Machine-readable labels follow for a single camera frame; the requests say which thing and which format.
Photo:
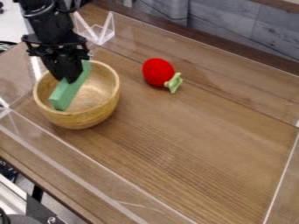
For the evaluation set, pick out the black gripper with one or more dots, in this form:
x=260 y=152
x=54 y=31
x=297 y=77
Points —
x=54 y=41

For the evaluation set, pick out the green rectangular block stick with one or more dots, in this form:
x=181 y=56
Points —
x=66 y=91

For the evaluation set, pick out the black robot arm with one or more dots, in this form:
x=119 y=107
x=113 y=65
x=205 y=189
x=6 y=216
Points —
x=39 y=5

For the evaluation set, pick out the brown wooden bowl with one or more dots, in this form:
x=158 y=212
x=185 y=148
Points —
x=95 y=101

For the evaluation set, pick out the red plush strawberry toy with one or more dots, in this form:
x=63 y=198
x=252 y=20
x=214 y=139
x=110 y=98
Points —
x=161 y=75

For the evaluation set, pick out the black equipment bottom left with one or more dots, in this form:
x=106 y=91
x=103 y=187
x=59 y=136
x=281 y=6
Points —
x=27 y=212

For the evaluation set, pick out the clear acrylic corner bracket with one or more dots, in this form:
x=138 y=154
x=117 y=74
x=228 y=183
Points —
x=95 y=33

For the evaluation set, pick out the clear acrylic front wall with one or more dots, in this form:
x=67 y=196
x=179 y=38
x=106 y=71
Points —
x=101 y=196

